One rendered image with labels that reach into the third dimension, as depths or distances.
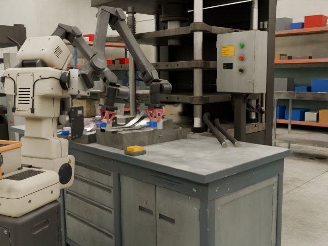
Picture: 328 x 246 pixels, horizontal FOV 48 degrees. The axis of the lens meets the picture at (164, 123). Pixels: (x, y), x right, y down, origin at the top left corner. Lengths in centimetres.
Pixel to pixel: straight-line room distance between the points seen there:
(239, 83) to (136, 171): 98
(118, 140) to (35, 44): 64
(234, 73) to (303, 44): 625
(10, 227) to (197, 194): 75
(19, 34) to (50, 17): 357
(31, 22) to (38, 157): 832
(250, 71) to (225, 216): 107
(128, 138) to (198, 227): 63
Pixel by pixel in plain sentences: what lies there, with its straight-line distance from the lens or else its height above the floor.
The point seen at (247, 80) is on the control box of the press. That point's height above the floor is 116.
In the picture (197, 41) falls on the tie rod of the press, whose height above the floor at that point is 142.
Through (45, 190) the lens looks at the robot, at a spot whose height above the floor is 76.
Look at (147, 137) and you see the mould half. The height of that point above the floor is 84.
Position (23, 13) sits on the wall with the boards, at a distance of 997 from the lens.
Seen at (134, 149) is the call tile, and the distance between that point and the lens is 183.
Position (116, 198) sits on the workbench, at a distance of 208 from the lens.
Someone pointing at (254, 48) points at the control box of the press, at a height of 136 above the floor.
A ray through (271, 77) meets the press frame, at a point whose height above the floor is 116.
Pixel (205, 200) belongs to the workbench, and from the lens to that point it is 159.
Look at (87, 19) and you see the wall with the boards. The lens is 1092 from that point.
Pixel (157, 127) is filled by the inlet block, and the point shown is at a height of 92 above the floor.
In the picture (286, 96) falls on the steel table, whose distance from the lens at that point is 530.
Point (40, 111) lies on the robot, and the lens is 175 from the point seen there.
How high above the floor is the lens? 120
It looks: 8 degrees down
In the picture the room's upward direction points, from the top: 1 degrees counter-clockwise
